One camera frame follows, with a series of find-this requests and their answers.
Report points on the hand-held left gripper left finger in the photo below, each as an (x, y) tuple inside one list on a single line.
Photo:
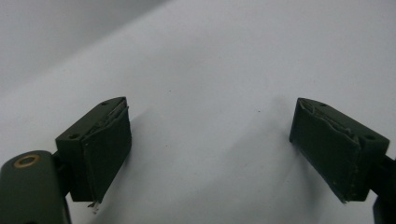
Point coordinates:
[(99, 152)]

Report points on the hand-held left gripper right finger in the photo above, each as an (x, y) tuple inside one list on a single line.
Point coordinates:
[(333, 149)]

